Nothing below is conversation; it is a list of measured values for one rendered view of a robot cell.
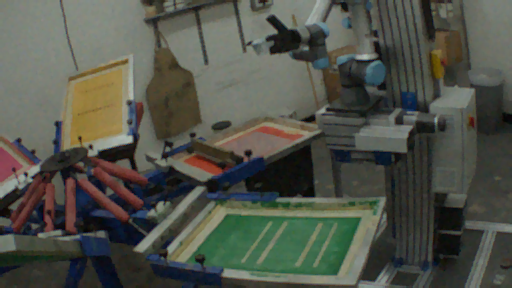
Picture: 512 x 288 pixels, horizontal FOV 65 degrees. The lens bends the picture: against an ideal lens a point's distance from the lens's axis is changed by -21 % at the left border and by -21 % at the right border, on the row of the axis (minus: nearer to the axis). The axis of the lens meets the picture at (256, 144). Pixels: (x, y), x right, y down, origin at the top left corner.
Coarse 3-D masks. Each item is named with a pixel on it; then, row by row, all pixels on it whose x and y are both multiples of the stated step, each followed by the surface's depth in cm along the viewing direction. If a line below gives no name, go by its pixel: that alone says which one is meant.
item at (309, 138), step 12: (252, 120) 318; (264, 120) 322; (276, 120) 313; (288, 120) 305; (228, 132) 307; (312, 132) 278; (288, 144) 268; (300, 144) 269; (180, 156) 289; (264, 156) 259; (276, 156) 260; (192, 168) 261
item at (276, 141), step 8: (272, 136) 293; (280, 136) 292; (288, 136) 289; (296, 136) 287; (304, 136) 285; (256, 144) 287; (264, 144) 285; (272, 144) 282; (280, 144) 280; (240, 152) 280; (256, 152) 275; (264, 152) 273; (208, 168) 267; (216, 168) 265
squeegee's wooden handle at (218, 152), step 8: (192, 144) 285; (200, 144) 276; (208, 144) 270; (200, 152) 279; (208, 152) 272; (216, 152) 264; (224, 152) 257; (232, 152) 254; (224, 160) 260; (232, 160) 255
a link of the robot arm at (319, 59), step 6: (324, 42) 192; (306, 48) 198; (312, 48) 193; (318, 48) 192; (324, 48) 193; (306, 54) 198; (312, 54) 194; (318, 54) 193; (324, 54) 193; (306, 60) 200; (312, 60) 195; (318, 60) 193; (324, 60) 194; (312, 66) 197; (318, 66) 195; (324, 66) 195
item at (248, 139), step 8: (264, 128) 310; (272, 128) 308; (240, 136) 305; (248, 136) 302; (256, 136) 299; (264, 136) 297; (224, 144) 297; (232, 144) 294; (240, 144) 292; (248, 144) 289; (184, 160) 284; (192, 160) 282; (200, 160) 280; (208, 160) 277; (200, 168) 270
